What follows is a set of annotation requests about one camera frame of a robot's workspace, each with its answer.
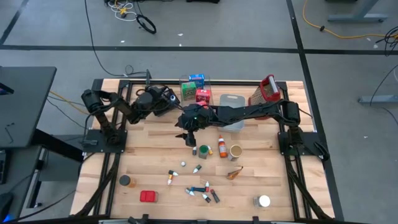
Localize black desk top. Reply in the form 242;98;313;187
0;66;58;149

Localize green-lidded spice jar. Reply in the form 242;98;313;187
198;144;210;160

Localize long black floor cable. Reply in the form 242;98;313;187
84;0;150;78

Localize black allen key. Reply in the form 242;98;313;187
4;122;16;144

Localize taco seasoning mix packet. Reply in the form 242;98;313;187
226;166;244;180

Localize coiled black cable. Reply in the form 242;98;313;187
136;14;157;35

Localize white cable bundle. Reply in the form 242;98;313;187
107;0;139;22

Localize furikake seasoning glass jar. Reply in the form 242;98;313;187
228;144;244;162

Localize blue mini cereal box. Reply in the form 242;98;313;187
188;73;205;89

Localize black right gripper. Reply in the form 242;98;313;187
174;104;216;148

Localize thin yellow cable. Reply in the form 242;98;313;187
49;90;85;114

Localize white plastic handled bin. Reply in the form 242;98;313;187
219;93;246;133

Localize black keyboard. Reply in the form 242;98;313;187
0;150;9;185

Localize green mini cereal box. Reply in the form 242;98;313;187
180;81;198;101

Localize dark computer screen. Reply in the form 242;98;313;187
0;82;15;96

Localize red-lidded clear container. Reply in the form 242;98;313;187
139;190;159;203

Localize black-lidded amber jar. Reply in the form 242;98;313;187
119;174;137;189

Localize grey metal desk foot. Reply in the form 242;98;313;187
357;95;398;105
326;0;389;23

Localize clear plastic bin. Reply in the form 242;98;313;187
179;75;215;108

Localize orange-tipped food colouring bottle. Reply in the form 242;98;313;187
218;134;228;159

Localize yellow floor extension cable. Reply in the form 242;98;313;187
302;0;398;40

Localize black aluminium table frame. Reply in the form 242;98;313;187
70;78;345;224

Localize red-handled metal box grater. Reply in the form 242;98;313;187
248;74;282;121

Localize white-lidded glass jar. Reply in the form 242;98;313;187
252;194;271;208

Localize black cable tangle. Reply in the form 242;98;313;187
375;26;398;57

